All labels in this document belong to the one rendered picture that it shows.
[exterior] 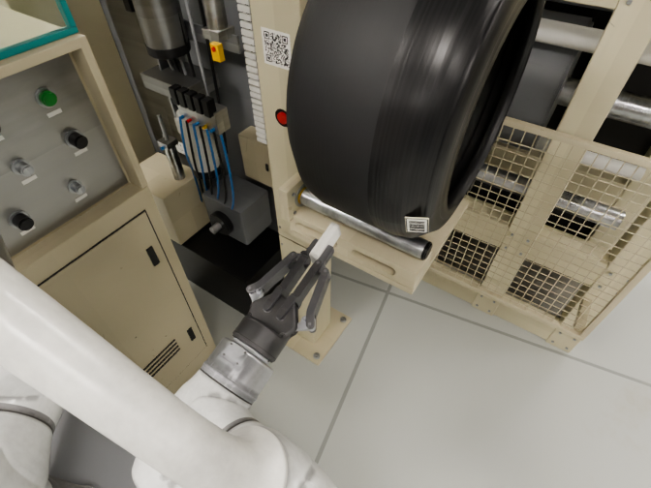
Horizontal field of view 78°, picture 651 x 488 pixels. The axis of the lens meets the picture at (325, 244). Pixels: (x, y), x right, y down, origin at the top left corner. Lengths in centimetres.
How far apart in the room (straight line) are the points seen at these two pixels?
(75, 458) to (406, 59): 88
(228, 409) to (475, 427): 130
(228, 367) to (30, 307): 27
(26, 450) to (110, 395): 40
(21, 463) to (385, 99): 72
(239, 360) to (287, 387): 114
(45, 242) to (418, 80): 87
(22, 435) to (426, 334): 148
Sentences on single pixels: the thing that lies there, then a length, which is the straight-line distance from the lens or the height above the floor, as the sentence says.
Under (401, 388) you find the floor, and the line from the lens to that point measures 172.
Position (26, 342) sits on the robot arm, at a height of 130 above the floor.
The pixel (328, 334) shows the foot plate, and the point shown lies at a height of 1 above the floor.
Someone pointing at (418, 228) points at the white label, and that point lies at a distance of 73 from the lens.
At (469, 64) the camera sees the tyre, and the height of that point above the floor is 134.
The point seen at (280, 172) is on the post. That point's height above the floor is 89.
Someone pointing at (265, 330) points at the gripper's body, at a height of 107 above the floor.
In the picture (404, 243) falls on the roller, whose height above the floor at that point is 91.
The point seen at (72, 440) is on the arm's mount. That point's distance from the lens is 97.
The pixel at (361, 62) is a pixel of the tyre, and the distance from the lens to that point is 62.
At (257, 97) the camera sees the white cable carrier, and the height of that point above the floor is 108.
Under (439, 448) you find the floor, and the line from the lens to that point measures 168.
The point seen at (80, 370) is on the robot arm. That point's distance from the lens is 38.
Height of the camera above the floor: 157
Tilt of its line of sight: 48 degrees down
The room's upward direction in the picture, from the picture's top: straight up
